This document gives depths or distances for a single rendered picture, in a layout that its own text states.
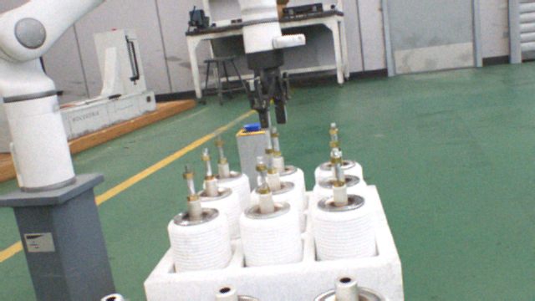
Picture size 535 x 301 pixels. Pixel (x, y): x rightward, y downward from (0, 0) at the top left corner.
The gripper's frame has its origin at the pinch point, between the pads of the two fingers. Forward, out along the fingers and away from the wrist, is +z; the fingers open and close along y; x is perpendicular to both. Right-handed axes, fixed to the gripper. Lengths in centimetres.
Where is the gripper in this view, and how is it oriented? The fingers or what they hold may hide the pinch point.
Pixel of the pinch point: (273, 120)
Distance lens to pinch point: 99.9
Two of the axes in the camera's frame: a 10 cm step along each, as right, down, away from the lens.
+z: 1.3, 9.7, 2.0
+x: 8.9, -0.2, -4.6
